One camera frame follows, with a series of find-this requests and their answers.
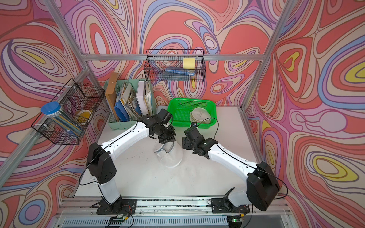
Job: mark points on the green circuit board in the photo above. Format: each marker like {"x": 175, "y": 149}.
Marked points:
{"x": 117, "y": 220}

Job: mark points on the left black wire basket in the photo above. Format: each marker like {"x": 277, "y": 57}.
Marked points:
{"x": 73, "y": 97}

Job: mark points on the blue lidded clear jar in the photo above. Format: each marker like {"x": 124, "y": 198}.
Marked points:
{"x": 56, "y": 113}

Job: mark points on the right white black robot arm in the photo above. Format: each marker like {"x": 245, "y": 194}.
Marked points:
{"x": 261, "y": 185}

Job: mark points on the brown cardboard folder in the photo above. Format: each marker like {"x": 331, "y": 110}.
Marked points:
{"x": 111, "y": 94}

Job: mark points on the green plastic basket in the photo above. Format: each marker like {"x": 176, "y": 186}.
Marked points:
{"x": 182, "y": 110}

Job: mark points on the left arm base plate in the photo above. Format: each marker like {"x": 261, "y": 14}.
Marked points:
{"x": 120, "y": 206}

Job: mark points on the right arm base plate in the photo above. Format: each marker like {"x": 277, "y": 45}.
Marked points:
{"x": 224, "y": 206}

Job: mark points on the mint green file organizer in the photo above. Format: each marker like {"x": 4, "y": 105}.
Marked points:
{"x": 126, "y": 92}

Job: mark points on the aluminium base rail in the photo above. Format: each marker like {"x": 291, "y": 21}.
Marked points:
{"x": 170, "y": 212}

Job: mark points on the blue pen pouch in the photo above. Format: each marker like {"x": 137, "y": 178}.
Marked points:
{"x": 184, "y": 72}

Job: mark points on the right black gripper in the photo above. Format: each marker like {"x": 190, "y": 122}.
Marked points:
{"x": 186, "y": 143}

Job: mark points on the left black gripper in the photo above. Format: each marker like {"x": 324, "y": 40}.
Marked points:
{"x": 172, "y": 137}

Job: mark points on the yellow sticky note pad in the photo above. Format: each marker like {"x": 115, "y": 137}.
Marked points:
{"x": 189, "y": 63}

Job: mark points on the black wire basket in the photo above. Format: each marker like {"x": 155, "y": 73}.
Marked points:
{"x": 73, "y": 97}
{"x": 158, "y": 60}

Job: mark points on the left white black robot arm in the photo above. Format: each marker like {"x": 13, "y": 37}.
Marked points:
{"x": 101, "y": 157}

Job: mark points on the back black wire basket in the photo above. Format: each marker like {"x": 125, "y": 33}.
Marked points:
{"x": 158, "y": 60}

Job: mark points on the blue folder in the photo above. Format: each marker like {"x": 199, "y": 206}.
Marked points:
{"x": 121, "y": 112}

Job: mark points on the white book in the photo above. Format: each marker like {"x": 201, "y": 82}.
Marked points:
{"x": 140, "y": 94}

